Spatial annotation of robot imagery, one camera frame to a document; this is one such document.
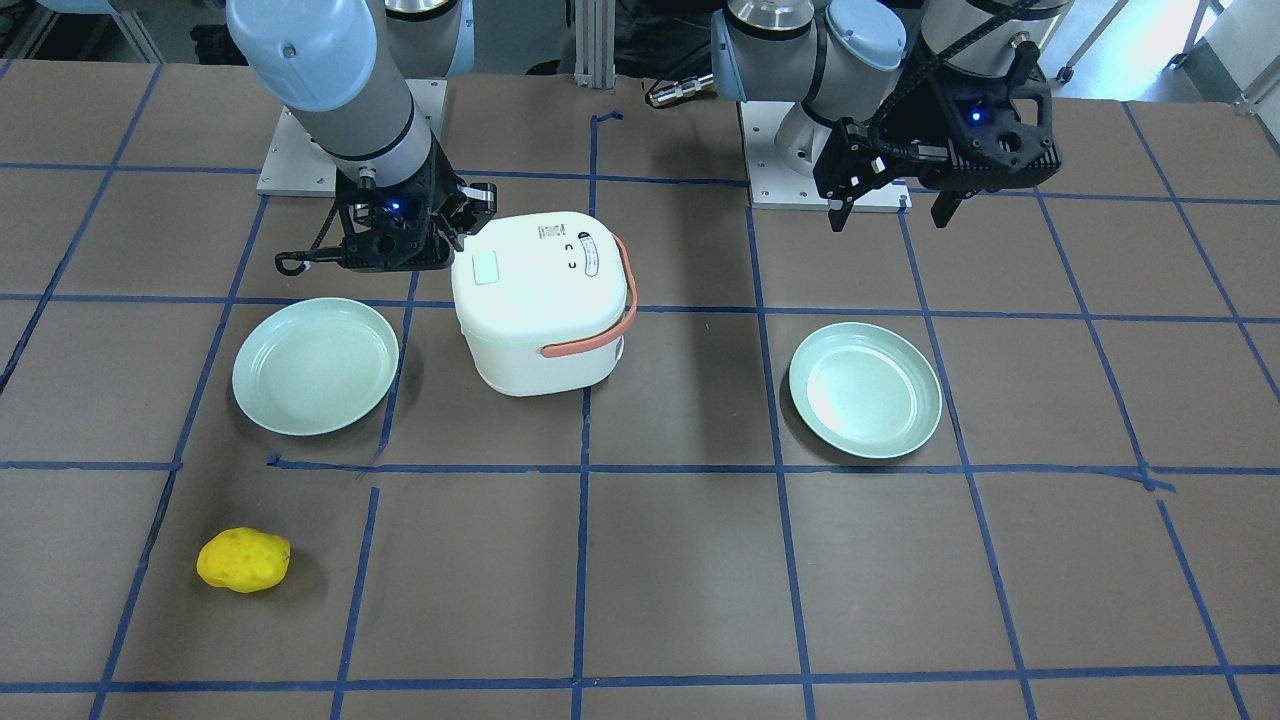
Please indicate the white rice cooker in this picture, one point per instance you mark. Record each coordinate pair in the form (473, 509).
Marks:
(544, 302)

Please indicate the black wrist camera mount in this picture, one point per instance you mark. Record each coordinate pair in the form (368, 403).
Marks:
(997, 131)
(391, 229)

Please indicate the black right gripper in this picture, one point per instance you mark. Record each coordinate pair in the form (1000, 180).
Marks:
(443, 193)

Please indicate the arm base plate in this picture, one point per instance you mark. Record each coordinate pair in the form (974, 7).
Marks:
(781, 144)
(295, 166)

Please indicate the aluminium frame post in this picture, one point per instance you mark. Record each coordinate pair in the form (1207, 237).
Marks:
(594, 24)

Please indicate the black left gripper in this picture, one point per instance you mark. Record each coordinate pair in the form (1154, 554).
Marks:
(908, 122)

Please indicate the green plate away from potato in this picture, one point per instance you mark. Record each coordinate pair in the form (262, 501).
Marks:
(865, 390)

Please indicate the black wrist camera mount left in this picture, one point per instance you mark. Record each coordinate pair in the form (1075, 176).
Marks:
(997, 131)

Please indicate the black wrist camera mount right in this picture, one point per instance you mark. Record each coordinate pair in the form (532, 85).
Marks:
(391, 229)

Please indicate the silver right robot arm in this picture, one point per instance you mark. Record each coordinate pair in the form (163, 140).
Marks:
(343, 69)

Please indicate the yellow toy potato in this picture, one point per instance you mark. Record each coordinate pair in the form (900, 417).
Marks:
(244, 560)

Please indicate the green plate by potato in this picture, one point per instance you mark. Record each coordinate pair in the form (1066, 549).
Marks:
(315, 367)

